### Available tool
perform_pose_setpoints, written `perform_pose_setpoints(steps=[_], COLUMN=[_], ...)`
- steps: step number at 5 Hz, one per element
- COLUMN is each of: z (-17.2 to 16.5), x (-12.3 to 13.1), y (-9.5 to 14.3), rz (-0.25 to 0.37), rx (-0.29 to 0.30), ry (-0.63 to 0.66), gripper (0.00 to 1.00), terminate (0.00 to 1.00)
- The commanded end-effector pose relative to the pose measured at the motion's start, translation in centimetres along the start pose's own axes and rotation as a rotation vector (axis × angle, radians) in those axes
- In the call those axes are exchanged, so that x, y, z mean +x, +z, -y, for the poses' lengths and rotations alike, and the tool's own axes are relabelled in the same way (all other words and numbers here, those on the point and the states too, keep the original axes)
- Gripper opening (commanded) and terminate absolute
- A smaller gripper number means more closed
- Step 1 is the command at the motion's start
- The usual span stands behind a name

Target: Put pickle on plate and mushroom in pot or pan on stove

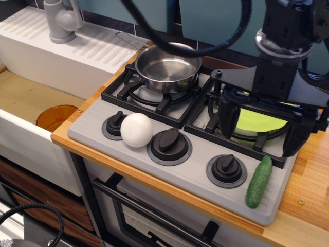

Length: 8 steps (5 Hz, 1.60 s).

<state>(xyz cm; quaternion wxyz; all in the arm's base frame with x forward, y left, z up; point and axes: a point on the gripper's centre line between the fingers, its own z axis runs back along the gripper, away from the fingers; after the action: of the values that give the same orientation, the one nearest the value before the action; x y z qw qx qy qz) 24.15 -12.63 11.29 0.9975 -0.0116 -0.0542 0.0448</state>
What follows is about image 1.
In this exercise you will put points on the stainless steel pot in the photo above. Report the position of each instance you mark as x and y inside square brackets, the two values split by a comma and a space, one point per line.
[165, 73]

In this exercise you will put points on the wooden drawer front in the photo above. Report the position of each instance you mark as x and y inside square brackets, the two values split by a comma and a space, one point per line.
[25, 187]

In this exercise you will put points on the black left burner grate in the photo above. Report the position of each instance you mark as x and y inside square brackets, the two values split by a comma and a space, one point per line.
[174, 109]

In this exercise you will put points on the toy oven door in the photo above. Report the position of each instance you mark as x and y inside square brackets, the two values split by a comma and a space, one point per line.
[140, 216]

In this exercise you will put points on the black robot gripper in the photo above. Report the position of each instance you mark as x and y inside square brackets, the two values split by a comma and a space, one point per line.
[274, 88]

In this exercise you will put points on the black stove knob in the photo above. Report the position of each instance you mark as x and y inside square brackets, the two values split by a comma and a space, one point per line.
[169, 147]
[112, 126]
[226, 171]

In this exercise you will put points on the grey toy stove top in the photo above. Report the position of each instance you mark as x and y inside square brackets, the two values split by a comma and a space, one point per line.
[191, 174]

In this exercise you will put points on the black middle stove knob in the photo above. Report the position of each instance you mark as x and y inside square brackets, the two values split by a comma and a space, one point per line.
[169, 147]

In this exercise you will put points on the white toy mushroom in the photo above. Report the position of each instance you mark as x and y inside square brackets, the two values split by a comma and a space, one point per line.
[136, 130]

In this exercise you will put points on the black oven door handle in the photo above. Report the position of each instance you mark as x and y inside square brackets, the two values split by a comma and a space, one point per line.
[149, 214]

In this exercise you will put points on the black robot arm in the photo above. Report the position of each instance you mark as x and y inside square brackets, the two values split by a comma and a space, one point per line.
[289, 31]

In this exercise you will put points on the black burner grate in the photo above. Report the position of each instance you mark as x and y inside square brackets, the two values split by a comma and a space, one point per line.
[203, 123]
[174, 109]

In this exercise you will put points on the black right burner grate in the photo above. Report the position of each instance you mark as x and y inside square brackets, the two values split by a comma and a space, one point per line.
[203, 123]

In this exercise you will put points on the white toy sink unit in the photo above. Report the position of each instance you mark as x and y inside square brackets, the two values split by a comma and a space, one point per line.
[37, 74]

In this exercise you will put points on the brass countertop screw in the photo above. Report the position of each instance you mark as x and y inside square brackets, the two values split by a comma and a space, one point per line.
[301, 202]

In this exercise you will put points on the black right stove knob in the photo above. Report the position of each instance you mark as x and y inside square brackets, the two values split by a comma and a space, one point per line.
[226, 171]

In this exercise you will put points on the grey toy faucet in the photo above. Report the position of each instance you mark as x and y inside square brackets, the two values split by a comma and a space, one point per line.
[62, 23]

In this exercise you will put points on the green toy pickle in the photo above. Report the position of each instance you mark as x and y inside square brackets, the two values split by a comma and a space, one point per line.
[258, 182]

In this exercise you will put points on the black left stove knob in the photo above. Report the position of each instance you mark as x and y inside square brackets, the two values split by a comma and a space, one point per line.
[112, 126]

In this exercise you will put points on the lime green plate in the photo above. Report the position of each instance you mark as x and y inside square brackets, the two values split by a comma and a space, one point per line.
[251, 122]

